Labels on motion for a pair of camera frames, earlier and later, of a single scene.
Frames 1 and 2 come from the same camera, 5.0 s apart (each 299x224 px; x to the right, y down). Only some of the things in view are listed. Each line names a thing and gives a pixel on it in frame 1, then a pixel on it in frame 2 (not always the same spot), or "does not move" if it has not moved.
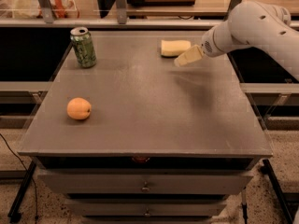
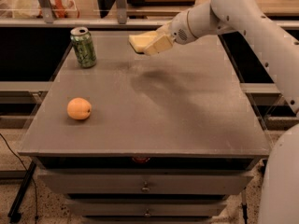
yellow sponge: x=174 y=48 -> x=140 y=40
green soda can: x=83 y=47 does not move
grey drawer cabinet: x=138 y=140 does not move
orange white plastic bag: x=26 y=5 does not move
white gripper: x=209 y=46 -> x=179 y=29
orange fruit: x=78 y=108 does not move
